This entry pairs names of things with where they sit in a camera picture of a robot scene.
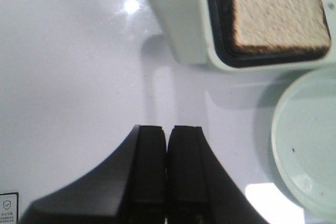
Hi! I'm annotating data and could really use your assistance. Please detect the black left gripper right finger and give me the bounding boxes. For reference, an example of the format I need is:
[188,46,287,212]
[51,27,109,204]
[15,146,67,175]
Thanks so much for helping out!
[167,126,266,223]

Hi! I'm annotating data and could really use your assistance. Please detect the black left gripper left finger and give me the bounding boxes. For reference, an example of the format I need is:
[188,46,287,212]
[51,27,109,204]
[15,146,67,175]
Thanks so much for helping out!
[19,125,166,223]

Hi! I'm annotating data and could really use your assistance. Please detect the mint green breakfast maker lid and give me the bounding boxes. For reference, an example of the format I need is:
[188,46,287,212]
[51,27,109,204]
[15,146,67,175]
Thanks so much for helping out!
[149,0,207,65]

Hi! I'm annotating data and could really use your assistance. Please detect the mint green round plate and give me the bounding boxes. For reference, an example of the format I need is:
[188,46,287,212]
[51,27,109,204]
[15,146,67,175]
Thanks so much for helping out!
[271,68,335,223]

